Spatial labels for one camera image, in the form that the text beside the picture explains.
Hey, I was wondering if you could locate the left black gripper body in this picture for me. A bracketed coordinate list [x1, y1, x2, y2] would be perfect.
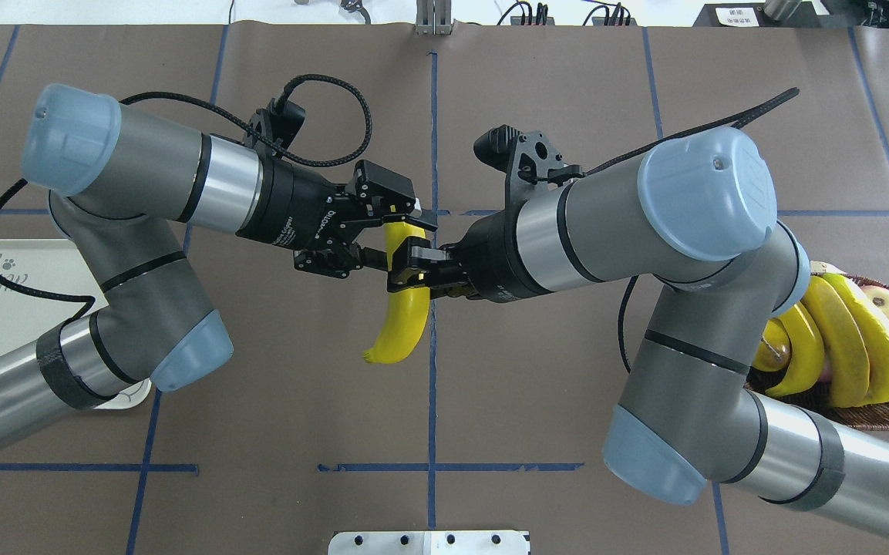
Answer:
[236, 160, 336, 250]

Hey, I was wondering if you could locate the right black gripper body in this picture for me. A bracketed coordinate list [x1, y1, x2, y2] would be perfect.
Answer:
[439, 212, 561, 303]

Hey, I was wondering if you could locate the right black braided cable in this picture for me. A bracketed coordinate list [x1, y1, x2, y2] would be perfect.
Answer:
[584, 87, 801, 178]

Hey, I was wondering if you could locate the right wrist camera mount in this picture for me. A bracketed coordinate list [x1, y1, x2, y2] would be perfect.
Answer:
[473, 124, 585, 211]

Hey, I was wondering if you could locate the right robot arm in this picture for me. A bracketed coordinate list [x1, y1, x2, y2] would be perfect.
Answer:
[388, 126, 889, 538]

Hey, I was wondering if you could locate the green white apple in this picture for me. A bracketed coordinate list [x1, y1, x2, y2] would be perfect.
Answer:
[860, 285, 889, 320]

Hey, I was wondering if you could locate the white bear tray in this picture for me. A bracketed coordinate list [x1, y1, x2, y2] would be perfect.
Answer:
[0, 239, 108, 356]

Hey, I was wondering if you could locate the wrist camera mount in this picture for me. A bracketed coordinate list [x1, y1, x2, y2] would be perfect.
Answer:
[249, 98, 306, 149]
[473, 124, 585, 211]

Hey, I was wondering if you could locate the paper tag on basket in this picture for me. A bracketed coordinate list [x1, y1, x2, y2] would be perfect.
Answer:
[810, 261, 847, 275]

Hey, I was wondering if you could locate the yellow banana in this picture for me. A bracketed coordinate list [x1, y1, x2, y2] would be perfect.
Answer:
[801, 275, 870, 408]
[363, 221, 430, 365]
[822, 274, 889, 406]
[765, 302, 826, 399]

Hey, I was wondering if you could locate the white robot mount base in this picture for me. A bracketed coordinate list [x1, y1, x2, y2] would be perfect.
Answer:
[328, 530, 532, 554]

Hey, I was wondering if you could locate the aluminium frame post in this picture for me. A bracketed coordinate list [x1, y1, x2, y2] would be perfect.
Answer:
[415, 0, 454, 35]

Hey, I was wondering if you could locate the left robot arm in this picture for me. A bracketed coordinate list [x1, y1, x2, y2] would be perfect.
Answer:
[0, 74, 436, 449]

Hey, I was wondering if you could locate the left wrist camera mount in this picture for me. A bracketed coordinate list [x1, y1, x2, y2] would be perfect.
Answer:
[249, 98, 306, 149]

